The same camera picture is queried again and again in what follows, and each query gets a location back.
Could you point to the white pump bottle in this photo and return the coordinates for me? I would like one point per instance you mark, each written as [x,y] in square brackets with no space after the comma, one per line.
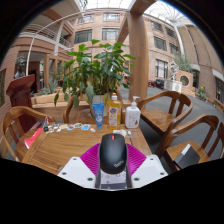
[132,116]

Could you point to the white statue on pedestal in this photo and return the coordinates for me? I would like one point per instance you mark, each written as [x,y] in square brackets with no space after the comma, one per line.
[173,83]

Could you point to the dark bust statue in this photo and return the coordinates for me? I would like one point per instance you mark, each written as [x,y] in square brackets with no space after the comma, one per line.
[20,68]

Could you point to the clear plastic box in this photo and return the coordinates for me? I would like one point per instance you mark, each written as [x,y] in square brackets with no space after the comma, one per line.
[121,133]

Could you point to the red booklet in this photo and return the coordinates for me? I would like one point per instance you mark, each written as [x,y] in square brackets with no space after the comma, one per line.
[32,138]

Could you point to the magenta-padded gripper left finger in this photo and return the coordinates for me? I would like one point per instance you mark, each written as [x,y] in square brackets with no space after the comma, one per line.
[75,168]

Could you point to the dark red wooden podium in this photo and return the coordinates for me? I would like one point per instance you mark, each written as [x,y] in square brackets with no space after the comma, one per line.
[20,96]

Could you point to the black folder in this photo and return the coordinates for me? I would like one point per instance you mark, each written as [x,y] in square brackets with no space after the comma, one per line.
[187,156]

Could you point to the blue squeeze tube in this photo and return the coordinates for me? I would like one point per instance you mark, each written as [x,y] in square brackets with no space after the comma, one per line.
[98,115]

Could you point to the wooden planter box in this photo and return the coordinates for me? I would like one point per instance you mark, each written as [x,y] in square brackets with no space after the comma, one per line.
[50,100]

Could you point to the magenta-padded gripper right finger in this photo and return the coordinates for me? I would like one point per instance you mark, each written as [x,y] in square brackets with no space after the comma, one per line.
[150,168]

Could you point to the yellow bottle with orange cap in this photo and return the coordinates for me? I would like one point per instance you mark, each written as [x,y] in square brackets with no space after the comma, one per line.
[114,113]

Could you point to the green potted plant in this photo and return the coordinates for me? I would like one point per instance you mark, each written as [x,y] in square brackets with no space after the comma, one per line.
[96,70]

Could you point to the wooden armchair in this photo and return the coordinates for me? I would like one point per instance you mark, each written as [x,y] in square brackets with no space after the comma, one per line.
[180,151]
[220,140]
[156,118]
[13,116]
[68,111]

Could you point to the blue white printed card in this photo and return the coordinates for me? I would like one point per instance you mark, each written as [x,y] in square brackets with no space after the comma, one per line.
[86,127]

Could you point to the black computer mouse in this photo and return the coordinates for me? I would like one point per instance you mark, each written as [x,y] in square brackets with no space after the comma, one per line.
[112,153]

